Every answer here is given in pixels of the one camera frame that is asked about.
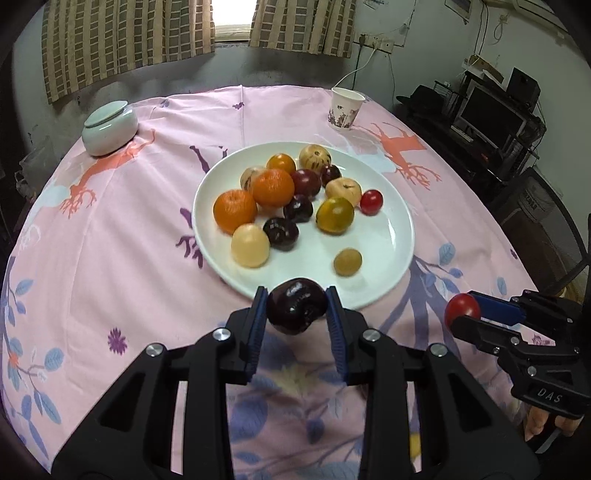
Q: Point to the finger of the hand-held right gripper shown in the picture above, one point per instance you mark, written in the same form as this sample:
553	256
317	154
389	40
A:
501	310
485	334

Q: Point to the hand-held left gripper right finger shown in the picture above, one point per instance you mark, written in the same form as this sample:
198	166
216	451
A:
334	332

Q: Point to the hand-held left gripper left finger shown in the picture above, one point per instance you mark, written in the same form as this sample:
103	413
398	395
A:
254	332

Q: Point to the large dark purple plum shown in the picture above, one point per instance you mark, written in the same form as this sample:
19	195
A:
295	307

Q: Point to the small tan fruit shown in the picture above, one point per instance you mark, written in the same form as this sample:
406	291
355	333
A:
347	261

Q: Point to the pale yellow apple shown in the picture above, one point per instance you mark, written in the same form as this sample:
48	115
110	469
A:
250	245

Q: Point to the white oval plate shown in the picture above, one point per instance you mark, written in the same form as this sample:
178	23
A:
383	249

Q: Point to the greenish orange mandarin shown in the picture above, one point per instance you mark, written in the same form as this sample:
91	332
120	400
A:
335	214

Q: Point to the small red cherry tomato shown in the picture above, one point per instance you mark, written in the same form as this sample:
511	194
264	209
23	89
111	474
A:
371	201

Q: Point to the small dark purple plum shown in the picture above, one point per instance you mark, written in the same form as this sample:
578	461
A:
330	173

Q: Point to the small yellow orange mandarin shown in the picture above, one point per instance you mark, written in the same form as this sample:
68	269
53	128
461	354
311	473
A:
281	162

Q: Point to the beige striped melon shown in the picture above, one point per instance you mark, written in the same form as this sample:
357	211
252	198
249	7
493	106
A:
315	158

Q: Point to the person's right hand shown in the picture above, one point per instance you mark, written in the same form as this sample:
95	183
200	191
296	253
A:
535	422

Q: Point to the black mesh chair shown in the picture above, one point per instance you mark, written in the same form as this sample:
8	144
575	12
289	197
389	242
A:
549	221

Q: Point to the pale peach fruit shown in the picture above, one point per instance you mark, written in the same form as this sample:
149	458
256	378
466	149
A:
344	188

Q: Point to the beige striped fruit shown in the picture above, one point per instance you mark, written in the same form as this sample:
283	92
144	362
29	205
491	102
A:
248	177

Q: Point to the pink floral tablecloth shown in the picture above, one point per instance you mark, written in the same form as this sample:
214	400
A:
115	254

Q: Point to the black computer desk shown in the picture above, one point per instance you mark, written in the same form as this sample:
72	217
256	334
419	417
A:
443	138

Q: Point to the computer monitor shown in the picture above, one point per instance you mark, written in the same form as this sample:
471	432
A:
489	117

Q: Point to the printed paper cup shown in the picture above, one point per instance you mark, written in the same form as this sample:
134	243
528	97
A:
344	110

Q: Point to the black hat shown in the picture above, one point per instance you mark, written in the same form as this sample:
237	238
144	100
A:
422	99

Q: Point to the black speaker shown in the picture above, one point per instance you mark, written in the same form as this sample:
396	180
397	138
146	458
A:
524	85

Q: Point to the flat cardboard box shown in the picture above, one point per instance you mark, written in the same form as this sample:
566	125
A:
480	67

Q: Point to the pale green lidded jar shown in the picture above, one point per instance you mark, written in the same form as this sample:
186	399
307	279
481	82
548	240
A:
110	129

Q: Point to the clear plastic bag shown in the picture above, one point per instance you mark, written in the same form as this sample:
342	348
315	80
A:
34	159

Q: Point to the white power strip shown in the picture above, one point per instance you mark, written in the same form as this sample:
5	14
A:
376	42

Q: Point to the white electrical panel box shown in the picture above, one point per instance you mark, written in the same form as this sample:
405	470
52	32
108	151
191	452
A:
458	7

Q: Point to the narrow striped brown curtain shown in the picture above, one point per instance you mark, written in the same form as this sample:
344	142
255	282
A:
300	23

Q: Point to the bright window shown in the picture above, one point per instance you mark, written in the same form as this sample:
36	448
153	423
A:
233	16

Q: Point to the wide striped brown curtain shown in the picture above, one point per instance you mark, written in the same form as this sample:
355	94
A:
124	41

